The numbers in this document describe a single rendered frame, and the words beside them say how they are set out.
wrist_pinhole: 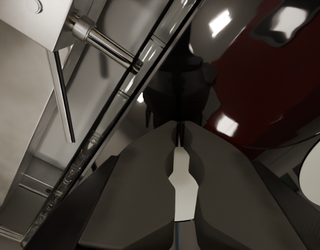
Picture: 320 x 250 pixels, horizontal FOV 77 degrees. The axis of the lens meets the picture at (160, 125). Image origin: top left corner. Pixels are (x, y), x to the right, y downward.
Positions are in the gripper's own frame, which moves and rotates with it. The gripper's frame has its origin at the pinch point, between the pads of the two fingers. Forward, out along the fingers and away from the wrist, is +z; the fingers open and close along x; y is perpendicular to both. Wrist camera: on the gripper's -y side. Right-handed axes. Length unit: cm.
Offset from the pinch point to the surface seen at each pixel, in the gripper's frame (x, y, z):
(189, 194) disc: 1.3, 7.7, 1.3
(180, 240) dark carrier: 0.9, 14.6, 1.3
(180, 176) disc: 0.4, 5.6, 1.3
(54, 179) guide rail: -15.0, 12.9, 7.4
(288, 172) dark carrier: 8.6, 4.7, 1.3
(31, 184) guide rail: -17.3, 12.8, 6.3
